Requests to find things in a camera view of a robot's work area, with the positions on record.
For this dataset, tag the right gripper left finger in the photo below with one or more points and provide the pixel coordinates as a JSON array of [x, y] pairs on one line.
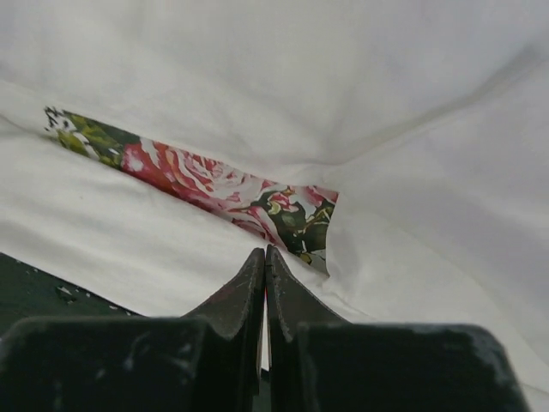
[[205, 360]]

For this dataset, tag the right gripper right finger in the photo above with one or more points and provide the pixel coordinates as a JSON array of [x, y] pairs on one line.
[[321, 362]]

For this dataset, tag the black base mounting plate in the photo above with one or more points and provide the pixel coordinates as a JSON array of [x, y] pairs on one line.
[[27, 292]]

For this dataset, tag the white floral print t-shirt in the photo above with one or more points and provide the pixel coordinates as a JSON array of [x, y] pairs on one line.
[[398, 151]]

